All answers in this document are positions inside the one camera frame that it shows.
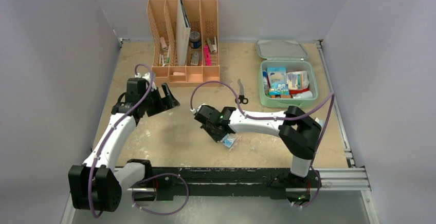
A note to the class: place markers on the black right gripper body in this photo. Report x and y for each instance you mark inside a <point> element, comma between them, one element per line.
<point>213,129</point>

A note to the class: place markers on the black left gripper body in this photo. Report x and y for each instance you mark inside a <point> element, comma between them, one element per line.
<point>153,104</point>

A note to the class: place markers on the clear bag blue packets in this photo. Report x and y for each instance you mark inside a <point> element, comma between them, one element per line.
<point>230,140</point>

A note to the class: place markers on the black handled scissors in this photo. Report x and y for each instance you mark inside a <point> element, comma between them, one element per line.
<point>241,99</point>

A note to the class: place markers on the blue cotton swab bag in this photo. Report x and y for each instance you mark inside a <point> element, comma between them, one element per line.
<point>277,77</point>

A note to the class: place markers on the mint green case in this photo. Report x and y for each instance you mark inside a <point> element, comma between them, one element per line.
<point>294,57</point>

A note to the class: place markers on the red zipper pouch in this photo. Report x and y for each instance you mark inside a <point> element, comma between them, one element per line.
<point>298,91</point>

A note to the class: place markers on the small white bottle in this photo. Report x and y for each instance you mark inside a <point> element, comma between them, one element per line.
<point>303,95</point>

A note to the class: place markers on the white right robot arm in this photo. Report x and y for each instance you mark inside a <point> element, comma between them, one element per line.
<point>299,132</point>

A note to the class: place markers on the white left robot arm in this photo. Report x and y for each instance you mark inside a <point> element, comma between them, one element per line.
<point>95,185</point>

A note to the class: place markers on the pink tube in organizer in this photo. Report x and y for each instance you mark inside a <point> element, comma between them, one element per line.
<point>163,44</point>

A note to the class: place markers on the small grey box organizer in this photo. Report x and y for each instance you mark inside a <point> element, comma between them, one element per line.
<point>195,58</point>

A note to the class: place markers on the pink item in organizer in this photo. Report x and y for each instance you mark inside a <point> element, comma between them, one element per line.
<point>207,56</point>

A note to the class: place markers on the dark round jar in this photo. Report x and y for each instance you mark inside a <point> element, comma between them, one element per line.
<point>195,39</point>

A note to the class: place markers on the grey stapler in organizer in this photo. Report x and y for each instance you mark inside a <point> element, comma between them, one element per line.
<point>212,44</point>

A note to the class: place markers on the peach desk organizer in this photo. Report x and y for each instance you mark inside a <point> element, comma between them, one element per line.
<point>203,16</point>

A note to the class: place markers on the white board in organizer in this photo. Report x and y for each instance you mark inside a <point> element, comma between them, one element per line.
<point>183,30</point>

